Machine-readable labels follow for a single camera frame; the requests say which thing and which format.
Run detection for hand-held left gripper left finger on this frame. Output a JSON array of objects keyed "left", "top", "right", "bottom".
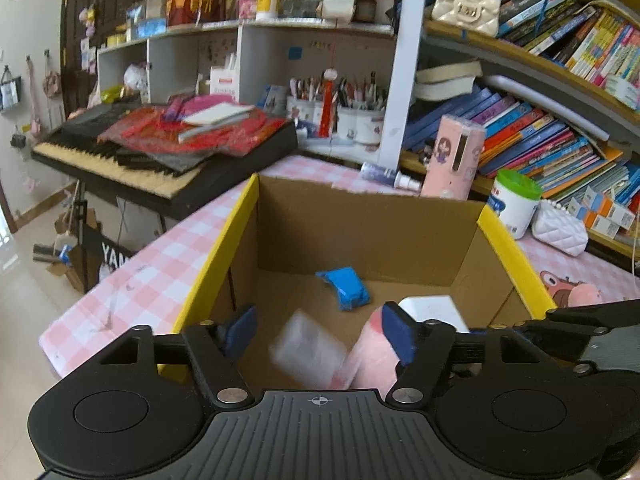
[{"left": 97, "top": 305, "right": 259, "bottom": 407}]

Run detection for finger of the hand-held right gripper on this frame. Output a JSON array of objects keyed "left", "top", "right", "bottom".
[
  {"left": 517, "top": 321, "right": 598, "bottom": 363},
  {"left": 545, "top": 300, "right": 640, "bottom": 335}
]

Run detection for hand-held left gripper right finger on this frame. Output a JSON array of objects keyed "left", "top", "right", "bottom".
[{"left": 381, "top": 302, "right": 573, "bottom": 407}]

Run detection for pink plush paw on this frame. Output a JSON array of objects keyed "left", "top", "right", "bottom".
[{"left": 345, "top": 305, "right": 401, "bottom": 396}]

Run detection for white charger cube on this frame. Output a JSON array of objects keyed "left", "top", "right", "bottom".
[{"left": 397, "top": 296, "right": 471, "bottom": 333}]

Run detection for small white box red end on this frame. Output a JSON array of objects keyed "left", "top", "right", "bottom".
[{"left": 270, "top": 310, "right": 351, "bottom": 388}]

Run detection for blue crinkled packet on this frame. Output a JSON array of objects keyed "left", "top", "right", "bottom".
[{"left": 315, "top": 267, "right": 372, "bottom": 311}]

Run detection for yellow cardboard box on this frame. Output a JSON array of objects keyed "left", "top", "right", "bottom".
[{"left": 157, "top": 172, "right": 558, "bottom": 391}]

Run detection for white quilted purse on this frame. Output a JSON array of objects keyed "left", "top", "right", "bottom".
[{"left": 531, "top": 199, "right": 590, "bottom": 258}]

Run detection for stack of orange white cartons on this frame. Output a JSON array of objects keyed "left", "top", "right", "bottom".
[{"left": 565, "top": 185, "right": 636, "bottom": 238}]

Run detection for white jar green lid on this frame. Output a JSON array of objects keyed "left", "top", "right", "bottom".
[{"left": 487, "top": 169, "right": 543, "bottom": 240}]

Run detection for black electronic keyboard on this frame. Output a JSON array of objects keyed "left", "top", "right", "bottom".
[{"left": 31, "top": 105, "right": 300, "bottom": 221}]

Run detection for white spray bottle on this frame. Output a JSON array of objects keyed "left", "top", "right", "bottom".
[{"left": 360, "top": 161, "right": 422, "bottom": 192}]

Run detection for pink cartoon canister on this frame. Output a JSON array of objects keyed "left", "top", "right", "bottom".
[{"left": 420, "top": 114, "right": 487, "bottom": 201}]

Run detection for black keyboard stand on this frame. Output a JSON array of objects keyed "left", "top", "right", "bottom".
[{"left": 30, "top": 180, "right": 166, "bottom": 296}]

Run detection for cardboard scraps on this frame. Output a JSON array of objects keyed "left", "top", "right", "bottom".
[{"left": 47, "top": 210, "right": 101, "bottom": 293}]

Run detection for row of blue spined books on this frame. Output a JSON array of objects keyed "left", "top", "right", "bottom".
[{"left": 402, "top": 85, "right": 626, "bottom": 201}]

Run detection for red printed cloth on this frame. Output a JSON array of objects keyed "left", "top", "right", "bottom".
[{"left": 97, "top": 105, "right": 286, "bottom": 156}]

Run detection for white notebook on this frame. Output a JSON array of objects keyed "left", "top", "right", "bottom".
[{"left": 182, "top": 102, "right": 256, "bottom": 128}]

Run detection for cartoon print pen cup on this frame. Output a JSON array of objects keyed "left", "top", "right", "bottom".
[{"left": 286, "top": 96, "right": 317, "bottom": 131}]

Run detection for magenta folder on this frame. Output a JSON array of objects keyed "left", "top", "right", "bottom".
[{"left": 167, "top": 95, "right": 226, "bottom": 121}]

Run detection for red tassel ornament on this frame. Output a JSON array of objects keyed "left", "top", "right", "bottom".
[{"left": 320, "top": 70, "right": 338, "bottom": 138}]

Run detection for wooden bookshelf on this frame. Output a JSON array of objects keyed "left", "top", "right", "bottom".
[{"left": 380, "top": 0, "right": 640, "bottom": 271}]

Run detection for white box red label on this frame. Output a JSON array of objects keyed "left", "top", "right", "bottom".
[{"left": 209, "top": 66, "right": 240, "bottom": 103}]

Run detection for thick white book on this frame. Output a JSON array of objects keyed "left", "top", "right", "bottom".
[{"left": 415, "top": 60, "right": 483, "bottom": 101}]

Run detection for white plush toy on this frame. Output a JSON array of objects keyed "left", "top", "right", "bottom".
[{"left": 124, "top": 63, "right": 150, "bottom": 98}]

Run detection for row of thin colourful books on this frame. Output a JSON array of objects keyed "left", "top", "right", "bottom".
[{"left": 495, "top": 0, "right": 640, "bottom": 111}]

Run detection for white cubby shelf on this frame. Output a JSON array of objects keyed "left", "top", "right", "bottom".
[{"left": 97, "top": 20, "right": 401, "bottom": 161}]

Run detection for pink hanging bag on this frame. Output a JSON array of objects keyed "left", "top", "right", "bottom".
[{"left": 42, "top": 55, "right": 63, "bottom": 100}]

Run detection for grey hanging bag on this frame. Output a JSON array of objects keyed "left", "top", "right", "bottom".
[{"left": 0, "top": 67, "right": 23, "bottom": 111}]

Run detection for dark wooden door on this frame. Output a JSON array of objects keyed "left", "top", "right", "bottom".
[{"left": 60, "top": 0, "right": 151, "bottom": 126}]

